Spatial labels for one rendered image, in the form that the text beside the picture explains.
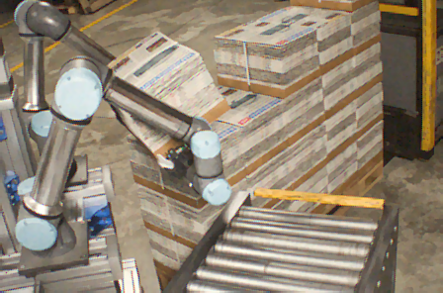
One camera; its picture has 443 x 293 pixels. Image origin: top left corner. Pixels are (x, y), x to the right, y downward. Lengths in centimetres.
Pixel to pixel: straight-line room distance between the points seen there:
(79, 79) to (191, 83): 52
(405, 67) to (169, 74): 214
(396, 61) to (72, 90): 260
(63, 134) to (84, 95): 13
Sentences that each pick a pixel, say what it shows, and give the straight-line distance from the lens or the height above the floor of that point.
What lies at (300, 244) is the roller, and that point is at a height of 79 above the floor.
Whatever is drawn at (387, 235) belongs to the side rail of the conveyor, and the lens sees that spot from 181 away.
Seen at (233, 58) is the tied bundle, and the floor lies 98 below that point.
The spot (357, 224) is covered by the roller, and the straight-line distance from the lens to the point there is 187.
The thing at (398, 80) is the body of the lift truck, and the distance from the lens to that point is 382.
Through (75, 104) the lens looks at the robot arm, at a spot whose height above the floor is 134.
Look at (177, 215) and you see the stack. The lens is 250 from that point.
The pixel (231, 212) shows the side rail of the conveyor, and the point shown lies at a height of 80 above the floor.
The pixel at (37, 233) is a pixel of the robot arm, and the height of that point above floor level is 100.
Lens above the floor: 187
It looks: 25 degrees down
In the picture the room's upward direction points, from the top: 7 degrees counter-clockwise
